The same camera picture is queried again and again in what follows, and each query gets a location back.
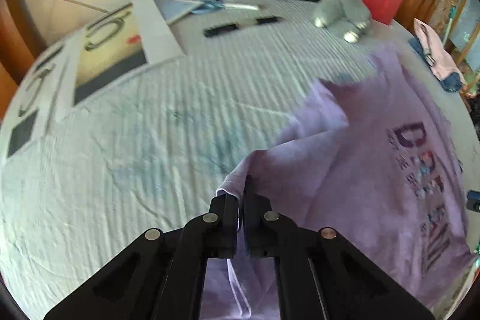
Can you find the large poster with yellow centre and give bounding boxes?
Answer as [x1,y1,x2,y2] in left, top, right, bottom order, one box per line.
[55,0,184,122]

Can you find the striped white bed sheet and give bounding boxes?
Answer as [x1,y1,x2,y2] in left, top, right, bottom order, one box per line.
[1,0,443,319]

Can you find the blue handled scissors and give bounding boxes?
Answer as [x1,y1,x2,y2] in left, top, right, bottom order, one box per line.
[192,0,261,15]

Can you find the black pen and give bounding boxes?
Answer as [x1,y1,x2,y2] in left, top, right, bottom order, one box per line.
[203,16,283,38]

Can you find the grey plush bunny toy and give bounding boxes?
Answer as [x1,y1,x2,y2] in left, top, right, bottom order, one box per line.
[312,0,372,43]

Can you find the purple printed t-shirt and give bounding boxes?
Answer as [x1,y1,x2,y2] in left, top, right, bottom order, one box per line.
[217,45,474,308]

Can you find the pink and blue clothes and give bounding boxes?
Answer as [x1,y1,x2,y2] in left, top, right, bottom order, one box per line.
[408,19,466,93]

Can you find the small white hook poster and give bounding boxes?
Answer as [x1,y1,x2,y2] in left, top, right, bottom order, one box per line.
[1,43,66,164]

